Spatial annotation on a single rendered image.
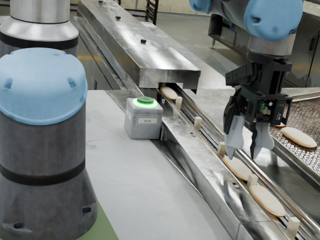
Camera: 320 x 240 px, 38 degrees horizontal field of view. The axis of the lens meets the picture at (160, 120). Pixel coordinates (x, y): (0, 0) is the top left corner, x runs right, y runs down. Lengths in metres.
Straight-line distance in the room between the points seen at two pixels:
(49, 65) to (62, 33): 0.10
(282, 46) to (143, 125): 0.39
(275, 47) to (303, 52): 3.51
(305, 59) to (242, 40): 1.19
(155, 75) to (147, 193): 0.50
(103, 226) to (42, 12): 0.31
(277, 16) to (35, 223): 0.41
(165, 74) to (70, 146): 0.73
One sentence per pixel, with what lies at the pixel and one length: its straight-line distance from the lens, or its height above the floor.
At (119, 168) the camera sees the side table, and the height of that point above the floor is 0.82.
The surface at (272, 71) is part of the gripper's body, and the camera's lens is 0.80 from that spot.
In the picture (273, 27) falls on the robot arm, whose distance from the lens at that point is 0.62.
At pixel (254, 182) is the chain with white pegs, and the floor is 0.86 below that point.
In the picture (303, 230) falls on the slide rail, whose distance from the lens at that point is 0.80.
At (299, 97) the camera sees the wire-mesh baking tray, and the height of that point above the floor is 0.92.
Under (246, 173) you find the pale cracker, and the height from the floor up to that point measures 0.86.
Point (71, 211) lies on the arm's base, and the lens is 0.64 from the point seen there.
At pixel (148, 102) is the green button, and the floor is 0.91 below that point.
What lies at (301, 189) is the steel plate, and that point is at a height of 0.82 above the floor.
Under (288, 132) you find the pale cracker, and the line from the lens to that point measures 1.03.
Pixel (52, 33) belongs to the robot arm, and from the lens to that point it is 0.69.
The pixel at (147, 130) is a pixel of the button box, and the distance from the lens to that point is 1.06.
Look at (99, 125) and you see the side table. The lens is 1.12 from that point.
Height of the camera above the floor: 1.25
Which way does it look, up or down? 21 degrees down
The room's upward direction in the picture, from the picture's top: 8 degrees clockwise
